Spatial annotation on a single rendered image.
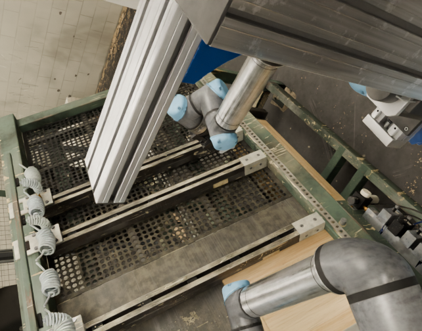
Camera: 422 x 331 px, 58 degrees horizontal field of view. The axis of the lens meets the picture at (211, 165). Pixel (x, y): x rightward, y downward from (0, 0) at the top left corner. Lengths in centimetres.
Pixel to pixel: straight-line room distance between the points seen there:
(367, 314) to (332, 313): 84
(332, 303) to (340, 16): 125
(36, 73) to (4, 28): 85
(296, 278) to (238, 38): 54
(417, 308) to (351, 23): 44
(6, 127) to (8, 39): 423
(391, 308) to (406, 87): 33
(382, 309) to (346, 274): 7
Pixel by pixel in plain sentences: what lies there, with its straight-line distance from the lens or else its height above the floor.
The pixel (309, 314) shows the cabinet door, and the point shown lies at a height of 113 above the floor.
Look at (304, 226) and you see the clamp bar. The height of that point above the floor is 100.
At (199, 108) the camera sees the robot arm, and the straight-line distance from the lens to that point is 119.
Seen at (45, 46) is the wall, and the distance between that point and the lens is 672.
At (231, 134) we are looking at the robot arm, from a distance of 109.
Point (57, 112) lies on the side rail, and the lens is 254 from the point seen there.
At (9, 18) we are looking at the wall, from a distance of 649.
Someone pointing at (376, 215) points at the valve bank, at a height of 74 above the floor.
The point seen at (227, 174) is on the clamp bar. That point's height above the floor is 111.
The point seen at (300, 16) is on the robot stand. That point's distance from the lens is 39.
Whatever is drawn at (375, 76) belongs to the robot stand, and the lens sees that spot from 51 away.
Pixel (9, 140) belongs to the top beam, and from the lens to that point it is 238.
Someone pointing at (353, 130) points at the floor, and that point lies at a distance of 272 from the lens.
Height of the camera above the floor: 221
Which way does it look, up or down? 35 degrees down
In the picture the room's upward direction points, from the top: 88 degrees counter-clockwise
